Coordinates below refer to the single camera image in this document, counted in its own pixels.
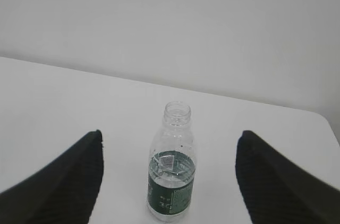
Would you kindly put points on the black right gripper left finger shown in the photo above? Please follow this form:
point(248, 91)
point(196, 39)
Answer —
point(64, 191)

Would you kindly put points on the clear water bottle green label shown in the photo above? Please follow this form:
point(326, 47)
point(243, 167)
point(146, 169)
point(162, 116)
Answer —
point(172, 164)

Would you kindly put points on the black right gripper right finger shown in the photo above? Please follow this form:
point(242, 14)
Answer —
point(276, 190)

